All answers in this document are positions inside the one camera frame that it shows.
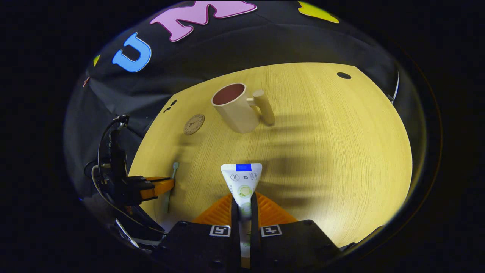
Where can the black backdrop cloth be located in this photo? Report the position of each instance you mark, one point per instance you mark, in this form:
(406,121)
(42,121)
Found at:
(227,49)

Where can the white toothpaste tube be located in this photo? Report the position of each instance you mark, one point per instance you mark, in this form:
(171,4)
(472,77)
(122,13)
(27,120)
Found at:
(241,182)

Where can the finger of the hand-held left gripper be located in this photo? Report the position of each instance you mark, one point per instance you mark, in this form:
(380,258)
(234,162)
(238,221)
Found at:
(155,188)

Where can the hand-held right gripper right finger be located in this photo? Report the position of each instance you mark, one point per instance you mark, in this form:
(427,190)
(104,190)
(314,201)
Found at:
(295,246)

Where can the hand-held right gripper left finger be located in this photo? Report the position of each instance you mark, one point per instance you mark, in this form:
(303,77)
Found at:
(197,246)

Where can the light green toothbrush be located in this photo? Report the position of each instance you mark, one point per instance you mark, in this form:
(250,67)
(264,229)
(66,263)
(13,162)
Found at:
(175,168)

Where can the round brown coaster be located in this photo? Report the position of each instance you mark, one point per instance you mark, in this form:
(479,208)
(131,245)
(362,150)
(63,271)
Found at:
(194,124)

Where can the beige cup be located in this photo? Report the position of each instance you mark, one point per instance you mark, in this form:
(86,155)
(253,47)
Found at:
(237,110)

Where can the wooden desktop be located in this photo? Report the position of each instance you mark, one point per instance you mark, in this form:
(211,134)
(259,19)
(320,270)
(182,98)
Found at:
(303,151)

